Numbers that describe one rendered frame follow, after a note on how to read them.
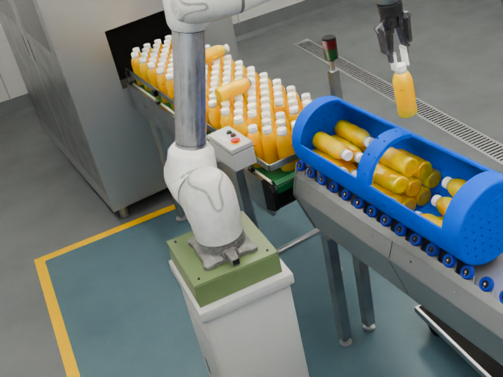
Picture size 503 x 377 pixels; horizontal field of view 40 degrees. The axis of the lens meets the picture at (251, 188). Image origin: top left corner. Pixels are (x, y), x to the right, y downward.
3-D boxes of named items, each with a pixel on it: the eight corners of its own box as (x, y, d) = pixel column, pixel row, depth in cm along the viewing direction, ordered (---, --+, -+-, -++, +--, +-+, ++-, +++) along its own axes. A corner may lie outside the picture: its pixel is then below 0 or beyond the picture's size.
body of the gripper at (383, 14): (385, 8, 209) (391, 36, 214) (407, -4, 211) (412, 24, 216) (370, 3, 214) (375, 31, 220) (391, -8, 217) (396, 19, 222)
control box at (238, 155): (236, 172, 277) (230, 149, 271) (212, 155, 292) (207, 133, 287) (257, 162, 280) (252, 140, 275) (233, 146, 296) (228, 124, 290)
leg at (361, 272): (368, 333, 327) (353, 227, 294) (360, 328, 331) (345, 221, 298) (378, 328, 329) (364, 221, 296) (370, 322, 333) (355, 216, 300)
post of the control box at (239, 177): (274, 337, 337) (233, 162, 284) (269, 333, 340) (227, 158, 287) (281, 333, 338) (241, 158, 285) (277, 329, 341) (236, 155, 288)
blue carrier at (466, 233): (461, 283, 209) (453, 209, 193) (299, 176, 277) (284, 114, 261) (528, 236, 217) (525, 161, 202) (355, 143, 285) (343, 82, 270)
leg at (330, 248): (344, 348, 322) (326, 241, 289) (337, 342, 326) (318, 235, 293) (354, 342, 324) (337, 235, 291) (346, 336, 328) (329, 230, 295)
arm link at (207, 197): (203, 254, 211) (187, 194, 200) (185, 227, 226) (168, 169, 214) (252, 235, 215) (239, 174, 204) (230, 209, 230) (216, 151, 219)
